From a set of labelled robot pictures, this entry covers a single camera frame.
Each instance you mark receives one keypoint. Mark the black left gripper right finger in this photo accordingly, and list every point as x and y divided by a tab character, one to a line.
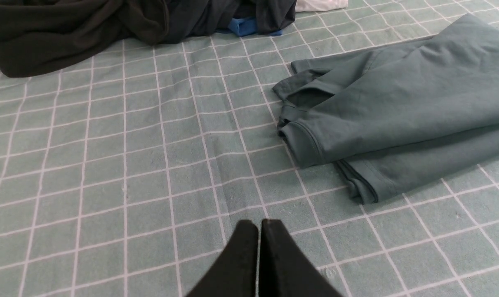
284	270

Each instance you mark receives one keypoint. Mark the blue crumpled garment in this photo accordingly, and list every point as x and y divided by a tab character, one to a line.
246	26

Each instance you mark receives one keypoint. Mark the green long-sleeved shirt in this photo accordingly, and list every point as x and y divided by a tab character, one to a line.
395	117

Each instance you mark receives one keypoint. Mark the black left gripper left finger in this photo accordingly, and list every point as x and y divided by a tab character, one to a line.
234	272

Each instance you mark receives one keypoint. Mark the dark grey crumpled garment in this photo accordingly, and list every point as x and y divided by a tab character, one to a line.
199	17

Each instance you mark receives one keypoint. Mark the dark olive crumpled garment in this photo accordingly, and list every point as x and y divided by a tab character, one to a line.
42	36

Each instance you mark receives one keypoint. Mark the white crumpled garment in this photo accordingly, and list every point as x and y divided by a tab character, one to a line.
320	5

